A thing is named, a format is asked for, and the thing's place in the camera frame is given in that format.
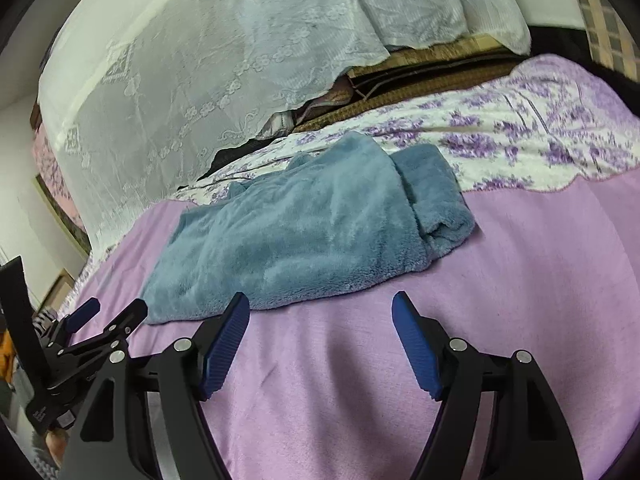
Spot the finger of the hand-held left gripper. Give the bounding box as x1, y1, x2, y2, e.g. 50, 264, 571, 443
75, 299, 148, 356
47, 297, 101, 343

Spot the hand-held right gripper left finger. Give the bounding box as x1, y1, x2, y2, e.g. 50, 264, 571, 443
60, 291, 251, 480

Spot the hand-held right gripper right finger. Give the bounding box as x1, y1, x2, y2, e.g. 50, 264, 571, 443
391, 290, 586, 480

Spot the blue fleece towel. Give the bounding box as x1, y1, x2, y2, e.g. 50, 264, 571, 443
140, 130, 476, 326

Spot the orange folded garment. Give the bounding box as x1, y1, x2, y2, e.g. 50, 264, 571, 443
0, 327, 16, 386

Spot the pink floral bed cover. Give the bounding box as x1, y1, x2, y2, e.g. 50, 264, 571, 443
65, 52, 640, 480

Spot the pink tree print cloth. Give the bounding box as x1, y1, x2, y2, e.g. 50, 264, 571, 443
31, 125, 86, 231

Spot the white lace cloth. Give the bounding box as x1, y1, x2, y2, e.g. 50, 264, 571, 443
37, 0, 532, 256

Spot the white folded cloth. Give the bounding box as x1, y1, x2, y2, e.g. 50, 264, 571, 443
257, 110, 296, 141

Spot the stack of woven mats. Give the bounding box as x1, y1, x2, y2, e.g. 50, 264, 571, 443
295, 35, 521, 133

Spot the beige grey checkered curtain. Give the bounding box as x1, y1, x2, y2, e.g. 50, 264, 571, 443
565, 0, 640, 81

